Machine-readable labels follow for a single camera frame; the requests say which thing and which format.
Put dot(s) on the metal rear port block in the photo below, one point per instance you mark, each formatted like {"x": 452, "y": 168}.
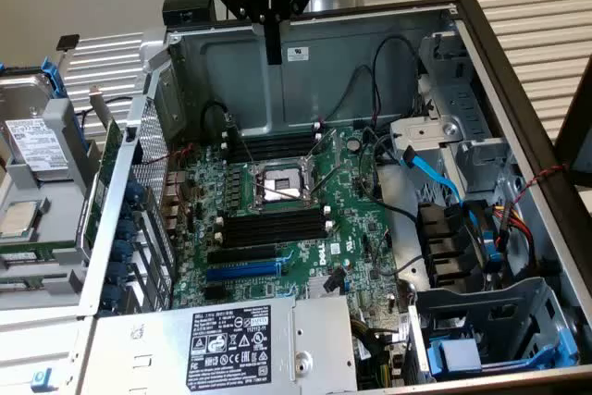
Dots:
{"x": 175, "y": 201}

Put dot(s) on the blue round card retainer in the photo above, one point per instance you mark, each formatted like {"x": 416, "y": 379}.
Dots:
{"x": 126, "y": 230}
{"x": 112, "y": 296}
{"x": 122, "y": 250}
{"x": 135, "y": 192}
{"x": 118, "y": 273}

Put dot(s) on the metal CPU socket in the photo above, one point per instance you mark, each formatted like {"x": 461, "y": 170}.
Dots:
{"x": 282, "y": 180}

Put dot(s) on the small black bracket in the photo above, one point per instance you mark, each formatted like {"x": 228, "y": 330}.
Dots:
{"x": 67, "y": 42}

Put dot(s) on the green graphics card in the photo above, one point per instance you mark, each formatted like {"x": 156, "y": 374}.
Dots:
{"x": 108, "y": 154}

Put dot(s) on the silver hard disk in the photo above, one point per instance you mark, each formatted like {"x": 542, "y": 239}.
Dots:
{"x": 23, "y": 99}

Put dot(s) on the short black expansion slot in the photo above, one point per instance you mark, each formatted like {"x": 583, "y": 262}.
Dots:
{"x": 215, "y": 293}

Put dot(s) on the metal disk bay blue rails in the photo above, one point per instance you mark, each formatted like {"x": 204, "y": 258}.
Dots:
{"x": 509, "y": 302}

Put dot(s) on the open metal PC case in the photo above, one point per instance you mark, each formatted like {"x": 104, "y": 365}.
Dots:
{"x": 351, "y": 43}

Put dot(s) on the metal socket cover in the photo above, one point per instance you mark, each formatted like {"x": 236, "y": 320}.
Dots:
{"x": 326, "y": 145}

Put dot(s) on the thin metal locking lever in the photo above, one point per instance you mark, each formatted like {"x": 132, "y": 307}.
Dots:
{"x": 326, "y": 181}
{"x": 242, "y": 143}

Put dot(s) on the round coin battery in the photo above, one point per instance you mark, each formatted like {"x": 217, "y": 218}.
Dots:
{"x": 354, "y": 144}

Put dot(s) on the grey metal disk bay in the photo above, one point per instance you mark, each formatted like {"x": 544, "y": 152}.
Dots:
{"x": 481, "y": 154}

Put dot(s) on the dark brown panel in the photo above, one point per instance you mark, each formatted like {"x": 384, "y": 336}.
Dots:
{"x": 578, "y": 136}

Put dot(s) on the blue expansion slot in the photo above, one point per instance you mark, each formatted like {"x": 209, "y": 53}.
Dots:
{"x": 240, "y": 271}

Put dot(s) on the long black expansion slot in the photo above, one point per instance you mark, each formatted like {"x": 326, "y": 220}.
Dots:
{"x": 240, "y": 255}

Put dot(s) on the black fan shroud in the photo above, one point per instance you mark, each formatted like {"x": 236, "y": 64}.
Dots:
{"x": 439, "y": 238}

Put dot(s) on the black RAM slot white clips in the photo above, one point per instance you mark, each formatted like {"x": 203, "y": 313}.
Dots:
{"x": 277, "y": 145}
{"x": 277, "y": 230}
{"x": 277, "y": 215}
{"x": 277, "y": 134}

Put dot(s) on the blue plastic latch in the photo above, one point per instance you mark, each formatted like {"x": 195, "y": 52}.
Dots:
{"x": 41, "y": 378}

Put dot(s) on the green Dell motherboard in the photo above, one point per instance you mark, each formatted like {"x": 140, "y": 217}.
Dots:
{"x": 347, "y": 224}

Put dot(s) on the small white case sticker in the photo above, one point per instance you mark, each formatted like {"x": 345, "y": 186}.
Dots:
{"x": 298, "y": 53}

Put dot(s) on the blue disk bracket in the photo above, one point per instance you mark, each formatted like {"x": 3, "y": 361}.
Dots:
{"x": 55, "y": 80}

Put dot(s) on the silver chipset heatsink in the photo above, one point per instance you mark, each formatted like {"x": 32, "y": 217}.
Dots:
{"x": 314, "y": 288}

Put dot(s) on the black power supply label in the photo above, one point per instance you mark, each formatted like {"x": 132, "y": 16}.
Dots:
{"x": 226, "y": 349}

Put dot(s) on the blue plastic bay rail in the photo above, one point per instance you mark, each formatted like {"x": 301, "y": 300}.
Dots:
{"x": 569, "y": 344}

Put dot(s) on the grey parts rack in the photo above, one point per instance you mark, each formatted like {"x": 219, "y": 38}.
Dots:
{"x": 55, "y": 210}

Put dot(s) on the silver power supply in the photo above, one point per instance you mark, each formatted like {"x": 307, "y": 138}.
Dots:
{"x": 139, "y": 353}

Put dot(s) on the blue plastic caddy block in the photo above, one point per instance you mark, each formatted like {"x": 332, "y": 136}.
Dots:
{"x": 458, "y": 353}

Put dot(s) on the black box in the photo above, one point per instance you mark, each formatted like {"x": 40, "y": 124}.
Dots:
{"x": 185, "y": 6}

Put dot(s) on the silver CPU chip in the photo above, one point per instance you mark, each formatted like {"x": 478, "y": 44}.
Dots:
{"x": 16, "y": 219}

